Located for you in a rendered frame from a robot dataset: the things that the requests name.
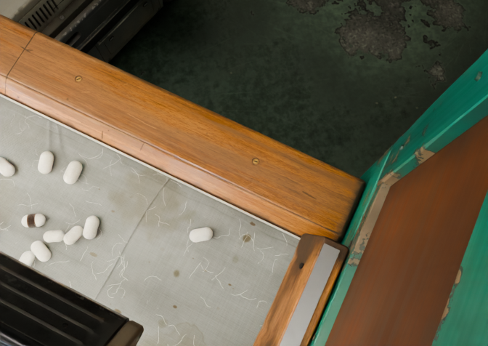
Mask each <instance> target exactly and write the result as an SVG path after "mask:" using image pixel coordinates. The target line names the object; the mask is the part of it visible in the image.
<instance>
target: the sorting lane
mask: <svg viewBox="0 0 488 346"><path fill-rule="evenodd" d="M45 151H50V152H51V153H52V154H53V155H54V161H53V165H52V170H51V172H50V173H48V174H42V173H40V171H39V170H38V163H39V159H40V156H41V154H42V153H43V152H45ZM0 157H2V158H5V159H6V160H7V161H8V162H9V163H10V164H12V165H13V166H14V167H15V173H14V174H13V175H12V176H10V177H5V176H4V175H3V174H2V173H1V172H0V251H2V252H4V253H5V254H8V255H9V256H11V257H14V258H15V259H17V260H19V259H20V257H21V256H22V254H23V253H24V252H26V251H31V244H32V243H33V242H35V241H42V242H43V243H44V244H45V245H46V247H47V248H48V249H49V250H50V251H51V253H52V255H51V258H50V259H49V260H48V261H46V262H42V261H40V260H39V259H38V258H37V257H36V255H35V259H34V261H33V264H32V265H31V267H33V268H34V269H36V270H38V271H40V272H42V273H44V274H46V275H48V276H49V277H51V278H53V279H55V280H57V281H59V282H61V283H63V284H65V285H66V286H69V287H70V288H72V289H75V290H76V291H79V292H80V293H82V294H84V295H86V296H88V297H90V298H92V299H94V300H95V301H97V302H99V303H101V304H103V305H105V306H107V307H109V308H110V309H112V310H114V311H116V312H118V313H120V314H122V315H124V316H126V317H127V318H129V320H130V321H135V322H137V323H139V324H141V325H143V328H144V331H143V333H142V335H141V337H140V339H139V341H138V343H137V346H253V343H254V342H255V339H256V337H257V335H258V333H259V332H260V330H261V327H262V326H263V323H264V320H265V318H266V316H267V313H268V312H269V309H270V307H271V305H272V303H273V301H274V298H275V296H276V294H277V291H278V289H279V287H280V284H281V283H282V280H283V278H284V275H285V273H286V271H287V269H288V266H289V264H290V261H291V260H292V258H293V255H294V253H295V250H296V247H297V246H298V242H299V241H300V239H301V238H299V237H298V236H295V235H293V234H291V233H289V232H287V231H285V230H283V229H281V228H279V227H276V226H274V225H272V224H270V223H268V222H266V221H264V220H262V219H260V218H258V217H255V216H253V215H252V214H249V213H247V212H245V211H243V210H241V209H239V208H237V207H235V206H233V205H231V204H228V203H227V202H225V201H222V200H220V199H218V198H216V197H214V196H212V195H210V194H208V193H205V192H203V191H201V190H199V189H197V188H195V187H193V186H191V185H188V184H187V183H185V182H182V181H181V180H178V179H177V178H175V177H172V176H170V175H168V174H166V173H164V172H162V171H160V170H158V169H156V168H153V167H151V166H149V165H147V164H145V163H143V162H141V161H139V160H136V159H135V158H132V157H131V156H128V155H126V154H125V153H122V152H120V151H118V150H116V149H114V148H112V147H110V146H108V145H106V144H104V143H101V142H99V141H97V140H95V139H93V138H91V137H89V136H87V135H85V134H82V133H80V132H78V131H76V130H74V129H72V128H70V127H69V126H66V125H64V124H61V123H60V122H58V121H55V120H54V119H52V118H49V117H47V116H45V115H43V114H41V113H39V112H37V111H35V110H33V109H30V108H28V107H26V106H24V105H22V104H20V103H18V102H16V101H14V100H11V99H9V98H8V97H5V96H4V95H2V94H0ZM71 161H79V162H80V163H81V164H82V167H83V168H82V171H81V173H80V175H79V177H78V179H77V181H76V182H75V183H73V184H67V183H66V182H65V181H64V179H63V175H64V173H65V171H66V169H67V167H68V165H69V163H70V162H71ZM28 214H42V215H44V216H45V218H46V221H45V223H44V224H43V225H42V226H40V227H36V228H26V227H24V226H23V225H22V222H21V221H22V218H23V217H24V216H25V215H28ZM90 216H96V217H98V219H99V227H98V229H97V234H96V236H95V237H94V238H93V239H86V238H84V235H82V236H81V237H80V238H79V239H78V240H77V241H76V242H75V243H74V244H71V245H67V244H66V243H65V242H64V240H62V241H61V242H50V243H48V242H46V241H45V240H44V234H45V232H47V231H50V230H61V231H63V232H64V234H66V233H67V232H69V231H70V230H71V229H72V228H73V227H75V226H81V227H82V228H83V229H84V226H85V224H86V219H87V218H88V217H90ZM205 227H207V228H210V229H212V231H213V236H212V238H211V239H210V240H207V241H200V242H196V243H195V242H193V241H191V240H190V232H191V231H192V230H194V229H198V228H205Z"/></svg>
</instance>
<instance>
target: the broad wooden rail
mask: <svg viewBox="0 0 488 346"><path fill-rule="evenodd" d="M0 94H2V95H4V96H5V97H8V98H9V99H11V100H14V101H16V102H18V103H20V104H22V105H24V106H26V107H28V108H30V109H33V110H35V111H37V112H39V113H41V114H43V115H45V116H47V117H49V118H52V119H54V120H55V121H58V122H60V123H61V124H64V125H66V126H69V127H70V128H72V129H74V130H76V131H78V132H80V133H82V134H85V135H87V136H89V137H91V138H93V139H95V140H97V141H99V142H101V143H104V144H106V145H108V146H110V147H112V148H114V149H116V150H118V151H120V152H122V153H125V154H126V155H128V156H131V157H132V158H135V159H136V160H139V161H141V162H143V163H145V164H147V165H149V166H151V167H153V168H156V169H158V170H160V171H162V172H164V173H166V174H168V175H170V176H172V177H175V178H177V179H178V180H181V181H182V182H185V183H187V184H188V185H191V186H193V187H195V188H197V189H199V190H201V191H203V192H205V193H208V194H210V195H212V196H214V197H216V198H218V199H220V200H222V201H225V202H227V203H228V204H231V205H233V206H235V207H237V208H238V209H241V210H243V211H245V212H247V213H249V214H252V215H253V216H255V217H258V218H260V219H262V220H264V221H266V222H268V223H270V224H272V225H274V226H276V227H279V228H281V229H283V230H285V231H287V232H289V233H291V234H293V235H295V236H298V237H299V238H300V237H301V236H302V235H303V234H305V233H308V234H312V235H317V236H325V237H328V238H331V239H333V240H334V241H337V242H339V243H340V242H341V240H342V238H343V237H344V235H345V232H346V230H347V227H348V226H349V223H350V221H351V218H352V216H353V214H354V211H355V209H356V207H357V204H358V202H359V200H360V197H361V195H362V192H363V190H364V189H365V181H364V180H362V179H360V178H358V177H355V176H354V175H352V174H349V173H347V172H345V171H343V170H341V169H338V168H336V167H334V166H331V165H329V164H327V163H325V162H324V161H321V160H319V159H317V158H314V157H312V156H310V155H308V154H305V153H303V152H301V151H299V150H296V149H295V148H292V147H291V146H288V145H286V144H284V143H282V142H279V141H277V140H275V139H272V138H271V137H268V136H266V135H264V134H262V133H260V132H257V131H255V130H253V129H251V128H249V127H246V126H244V125H242V124H239V123H237V122H236V121H233V120H231V119H229V118H227V117H225V116H222V115H220V114H218V113H215V112H213V111H212V110H209V109H207V108H204V107H203V106H201V105H198V104H196V103H194V102H192V101H189V100H187V99H185V98H183V97H180V96H179V95H177V94H174V93H172V92H170V91H168V90H166V89H163V88H161V87H159V86H156V85H154V84H152V83H150V82H148V81H145V80H144V79H141V78H139V77H137V76H135V75H132V74H130V73H128V72H126V71H123V70H121V69H120V68H117V67H115V66H113V65H111V64H109V63H106V62H104V61H102V60H99V59H97V58H95V57H93V56H91V55H88V54H87V53H85V52H82V51H80V50H78V49H75V48H73V47H71V46H69V45H67V44H64V43H62V42H61V41H58V40H56V39H53V38H52V37H49V36H47V35H45V34H43V33H40V32H38V31H36V30H33V29H32V28H29V27H28V26H25V25H23V24H21V23H18V22H16V21H14V20H12V19H9V18H8V17H5V16H3V15H0Z"/></svg>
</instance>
